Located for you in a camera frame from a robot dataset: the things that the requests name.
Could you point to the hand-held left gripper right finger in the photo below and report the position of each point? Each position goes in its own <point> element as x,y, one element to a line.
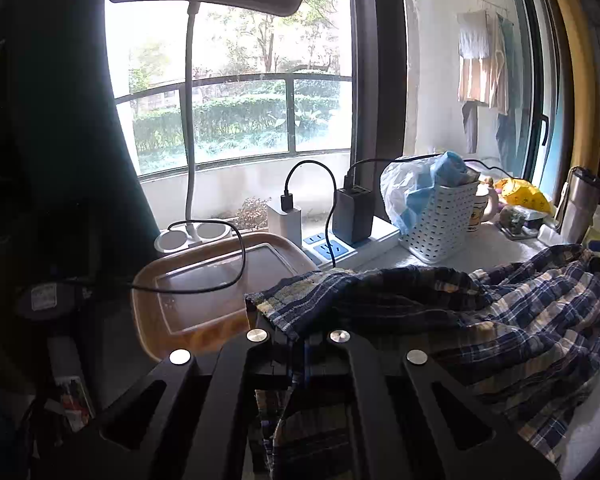
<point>330,361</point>

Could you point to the black power adapter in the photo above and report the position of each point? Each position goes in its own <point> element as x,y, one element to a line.
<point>45,297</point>

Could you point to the white tube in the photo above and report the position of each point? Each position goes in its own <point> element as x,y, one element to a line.
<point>547,234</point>

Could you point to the beige hanging shirt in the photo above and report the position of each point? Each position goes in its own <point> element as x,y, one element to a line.
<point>497,70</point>

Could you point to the dark window frame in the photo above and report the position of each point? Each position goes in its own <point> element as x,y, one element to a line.
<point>377,85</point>

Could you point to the white blue plastic bag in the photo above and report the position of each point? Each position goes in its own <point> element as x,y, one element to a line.
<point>405,195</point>

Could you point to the white charger block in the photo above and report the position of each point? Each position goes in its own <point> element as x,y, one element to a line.
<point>287,224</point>

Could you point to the grey hanging garment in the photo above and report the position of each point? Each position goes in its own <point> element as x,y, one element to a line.
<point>470,127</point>

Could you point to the blue hanging garment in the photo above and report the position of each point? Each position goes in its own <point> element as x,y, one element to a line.
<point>505,140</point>

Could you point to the red white packet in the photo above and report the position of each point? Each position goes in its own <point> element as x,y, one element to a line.
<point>72,402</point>

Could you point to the yellow curtain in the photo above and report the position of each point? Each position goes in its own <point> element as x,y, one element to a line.
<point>580,85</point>

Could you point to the white perforated basket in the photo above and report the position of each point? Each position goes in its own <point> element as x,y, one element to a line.
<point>440,230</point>

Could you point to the yellow cloth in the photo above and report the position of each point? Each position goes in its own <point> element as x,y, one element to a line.
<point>525,195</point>

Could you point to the dry potted plant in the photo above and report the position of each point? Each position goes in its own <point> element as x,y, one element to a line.
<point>252,212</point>

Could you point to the white power strip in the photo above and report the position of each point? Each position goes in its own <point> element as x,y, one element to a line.
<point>375,246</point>

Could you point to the plaid flannel shirt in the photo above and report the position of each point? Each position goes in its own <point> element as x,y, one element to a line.
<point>480,320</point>

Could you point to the white beige hanging towel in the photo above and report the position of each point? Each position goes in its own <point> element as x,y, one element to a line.
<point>472,55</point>

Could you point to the steel thermos tumbler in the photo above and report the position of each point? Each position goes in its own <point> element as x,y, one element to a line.
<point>577,205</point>

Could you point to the dark grey multiport charger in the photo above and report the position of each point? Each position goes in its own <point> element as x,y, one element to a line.
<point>352,220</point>

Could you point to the balcony railing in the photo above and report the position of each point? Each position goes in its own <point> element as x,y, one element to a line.
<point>290,110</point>

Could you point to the dark green curtain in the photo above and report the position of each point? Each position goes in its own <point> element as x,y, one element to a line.
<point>55,110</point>

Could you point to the brown lidded food container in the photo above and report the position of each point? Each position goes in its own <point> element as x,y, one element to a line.
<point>195,312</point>

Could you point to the bear print mug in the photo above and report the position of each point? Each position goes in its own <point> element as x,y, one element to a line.
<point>480,210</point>

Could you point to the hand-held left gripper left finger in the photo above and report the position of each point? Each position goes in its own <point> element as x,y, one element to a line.
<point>260,357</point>

